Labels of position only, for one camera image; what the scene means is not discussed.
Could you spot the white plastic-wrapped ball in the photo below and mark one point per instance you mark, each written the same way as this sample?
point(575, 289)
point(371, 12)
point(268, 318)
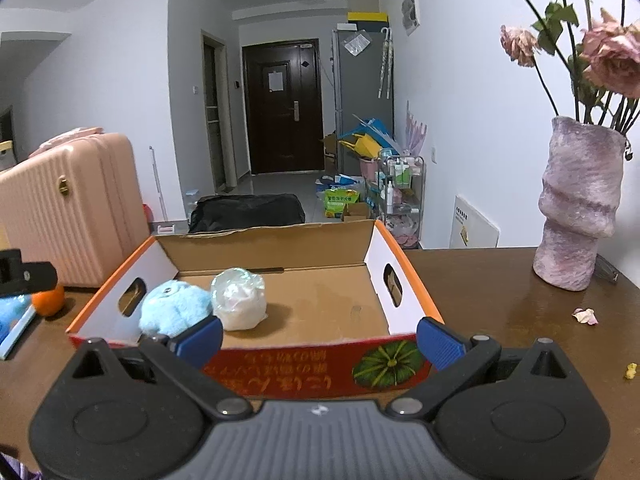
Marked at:
point(239, 300)

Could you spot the orange fruit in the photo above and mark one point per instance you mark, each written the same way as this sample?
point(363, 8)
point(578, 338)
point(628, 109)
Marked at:
point(49, 302)

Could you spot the red and orange cardboard box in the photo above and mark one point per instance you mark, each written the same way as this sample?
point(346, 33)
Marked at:
point(320, 305)

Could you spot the yellow paper bag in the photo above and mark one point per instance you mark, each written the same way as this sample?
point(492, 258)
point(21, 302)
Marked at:
point(365, 145)

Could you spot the pink folded cloth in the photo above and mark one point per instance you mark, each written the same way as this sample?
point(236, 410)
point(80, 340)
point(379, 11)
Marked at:
point(65, 139)

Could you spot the bunch of dried pink roses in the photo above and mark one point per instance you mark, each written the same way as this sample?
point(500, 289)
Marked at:
point(607, 55)

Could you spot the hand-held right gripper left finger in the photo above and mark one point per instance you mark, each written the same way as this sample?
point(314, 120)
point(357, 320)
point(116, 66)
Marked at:
point(200, 341)

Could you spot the light blue plush toy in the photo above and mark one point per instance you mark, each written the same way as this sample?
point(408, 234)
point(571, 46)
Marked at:
point(172, 307)

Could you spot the white flat board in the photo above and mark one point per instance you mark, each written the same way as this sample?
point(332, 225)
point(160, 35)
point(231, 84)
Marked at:
point(472, 222)

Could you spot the pink plastic bin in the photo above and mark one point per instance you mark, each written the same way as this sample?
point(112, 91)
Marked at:
point(370, 166)

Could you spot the fallen pink petal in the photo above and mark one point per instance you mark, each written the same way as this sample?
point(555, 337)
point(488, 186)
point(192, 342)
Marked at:
point(585, 316)

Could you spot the brown cardboard carton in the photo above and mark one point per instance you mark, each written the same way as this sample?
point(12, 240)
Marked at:
point(330, 152)

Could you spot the yellow and black box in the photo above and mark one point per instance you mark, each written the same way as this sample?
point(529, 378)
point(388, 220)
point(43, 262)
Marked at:
point(367, 16)

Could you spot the purple felt vase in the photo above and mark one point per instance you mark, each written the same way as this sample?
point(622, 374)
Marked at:
point(580, 200)

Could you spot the grey interior door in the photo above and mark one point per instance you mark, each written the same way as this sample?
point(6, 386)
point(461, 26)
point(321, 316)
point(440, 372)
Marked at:
point(215, 110)

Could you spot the clear plastic bag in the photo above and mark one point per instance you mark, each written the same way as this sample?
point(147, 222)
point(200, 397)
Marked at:
point(357, 42)

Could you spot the white wall socket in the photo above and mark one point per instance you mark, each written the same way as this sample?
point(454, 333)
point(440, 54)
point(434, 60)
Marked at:
point(434, 155)

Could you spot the scattered yellow popcorn pieces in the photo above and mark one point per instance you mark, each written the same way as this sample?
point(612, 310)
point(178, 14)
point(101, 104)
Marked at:
point(630, 371)

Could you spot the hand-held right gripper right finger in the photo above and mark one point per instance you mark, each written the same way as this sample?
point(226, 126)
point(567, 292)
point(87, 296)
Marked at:
point(437, 342)

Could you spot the purple feather wall decoration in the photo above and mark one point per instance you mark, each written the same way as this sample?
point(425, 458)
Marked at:
point(416, 130)

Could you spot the dark brown entrance door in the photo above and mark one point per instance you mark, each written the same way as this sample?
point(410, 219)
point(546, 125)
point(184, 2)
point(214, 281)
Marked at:
point(282, 125)

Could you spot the purple striped cloth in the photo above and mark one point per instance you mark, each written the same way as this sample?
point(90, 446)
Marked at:
point(12, 467)

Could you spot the pink ribbed suitcase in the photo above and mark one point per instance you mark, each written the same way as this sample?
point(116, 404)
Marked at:
point(75, 210)

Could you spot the white wall panel box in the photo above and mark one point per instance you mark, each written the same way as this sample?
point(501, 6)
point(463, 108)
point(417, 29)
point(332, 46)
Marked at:
point(411, 7)

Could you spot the grey refrigerator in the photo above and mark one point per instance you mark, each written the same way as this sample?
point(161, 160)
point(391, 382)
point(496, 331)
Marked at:
point(362, 85)

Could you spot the blue tissue pack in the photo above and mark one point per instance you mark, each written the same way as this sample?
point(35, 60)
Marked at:
point(10, 312)

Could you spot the paper notice on door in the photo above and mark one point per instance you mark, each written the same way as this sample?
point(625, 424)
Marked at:
point(275, 81)

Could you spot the black bag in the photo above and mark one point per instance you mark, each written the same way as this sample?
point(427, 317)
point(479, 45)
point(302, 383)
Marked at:
point(247, 212)

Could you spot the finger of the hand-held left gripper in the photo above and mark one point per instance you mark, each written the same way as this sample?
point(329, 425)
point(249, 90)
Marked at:
point(40, 277)

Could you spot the green packet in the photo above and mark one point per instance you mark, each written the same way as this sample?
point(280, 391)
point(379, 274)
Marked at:
point(341, 202)

